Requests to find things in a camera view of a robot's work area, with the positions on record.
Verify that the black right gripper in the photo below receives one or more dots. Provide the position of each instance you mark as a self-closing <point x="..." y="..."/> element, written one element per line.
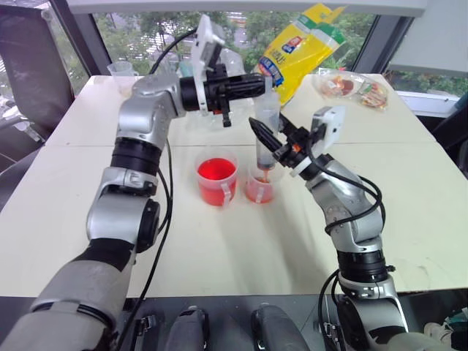
<point x="292" y="151"/>

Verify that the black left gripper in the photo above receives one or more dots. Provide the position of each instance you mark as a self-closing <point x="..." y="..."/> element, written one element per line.
<point x="215" y="89"/>

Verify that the clear plastic syringe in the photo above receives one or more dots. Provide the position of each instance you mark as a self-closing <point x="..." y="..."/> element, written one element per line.
<point x="266" y="153"/>

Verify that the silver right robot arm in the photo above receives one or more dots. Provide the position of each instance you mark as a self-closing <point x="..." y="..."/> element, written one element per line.
<point x="360" y="234"/>

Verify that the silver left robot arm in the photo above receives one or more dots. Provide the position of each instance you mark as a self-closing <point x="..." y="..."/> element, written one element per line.
<point x="109" y="208"/>

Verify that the small clear cup red liquid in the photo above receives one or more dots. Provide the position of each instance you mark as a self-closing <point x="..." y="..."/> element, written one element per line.
<point x="260" y="190"/>

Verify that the large clear cup red liquid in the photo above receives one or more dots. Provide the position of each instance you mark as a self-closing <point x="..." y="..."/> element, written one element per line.
<point x="216" y="183"/>

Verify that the empty clear measuring cup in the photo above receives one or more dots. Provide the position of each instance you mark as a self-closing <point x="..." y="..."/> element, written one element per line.
<point x="122" y="75"/>

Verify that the yellow plastic bag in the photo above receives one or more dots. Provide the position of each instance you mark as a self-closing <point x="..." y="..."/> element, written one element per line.
<point x="296" y="58"/>

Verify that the clear snack packet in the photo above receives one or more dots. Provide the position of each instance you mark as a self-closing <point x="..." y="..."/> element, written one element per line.
<point x="351" y="87"/>

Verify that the dark rounded shape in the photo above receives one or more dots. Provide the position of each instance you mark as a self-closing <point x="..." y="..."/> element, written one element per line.
<point x="278" y="329"/>
<point x="190" y="329"/>

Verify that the black office chair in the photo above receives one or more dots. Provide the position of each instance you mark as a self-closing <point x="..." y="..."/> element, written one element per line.
<point x="25" y="73"/>

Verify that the white teal clutter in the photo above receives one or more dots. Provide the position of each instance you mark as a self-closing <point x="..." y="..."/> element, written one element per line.
<point x="448" y="325"/>

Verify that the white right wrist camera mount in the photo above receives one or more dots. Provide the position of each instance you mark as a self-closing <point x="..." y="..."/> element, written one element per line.
<point x="329" y="126"/>

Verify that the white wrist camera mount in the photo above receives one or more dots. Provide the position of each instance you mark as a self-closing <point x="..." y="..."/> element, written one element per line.
<point x="329" y="126"/>
<point x="203" y="47"/>

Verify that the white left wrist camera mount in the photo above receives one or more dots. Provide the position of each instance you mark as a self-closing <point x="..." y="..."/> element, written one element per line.
<point x="203" y="47"/>

